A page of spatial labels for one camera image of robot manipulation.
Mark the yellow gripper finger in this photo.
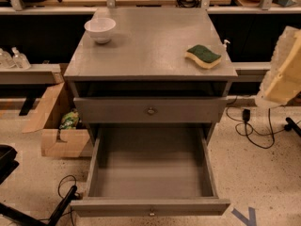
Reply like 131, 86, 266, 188
255, 26, 301, 108

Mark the green yellow sponge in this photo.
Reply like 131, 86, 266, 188
184, 44, 221, 69

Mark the grey wooden drawer cabinet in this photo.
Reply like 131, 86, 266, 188
64, 8, 237, 137

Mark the open grey middle drawer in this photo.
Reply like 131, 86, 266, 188
71, 125, 230, 218

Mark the closed grey upper drawer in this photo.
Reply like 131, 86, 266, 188
74, 97, 226, 123

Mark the small white pump bottle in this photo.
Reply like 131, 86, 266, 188
223, 40, 230, 52

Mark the white ceramic bowl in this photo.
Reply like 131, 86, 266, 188
84, 18, 116, 43

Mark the green snack bag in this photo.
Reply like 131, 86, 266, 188
59, 109, 79, 130

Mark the cardboard box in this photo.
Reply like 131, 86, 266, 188
23, 80, 93, 158

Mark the black chair base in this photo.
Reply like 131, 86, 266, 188
0, 143, 79, 226

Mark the black power adapter cable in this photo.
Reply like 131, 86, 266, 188
225, 96, 301, 150

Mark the black cable on floor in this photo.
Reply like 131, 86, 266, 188
56, 174, 78, 226

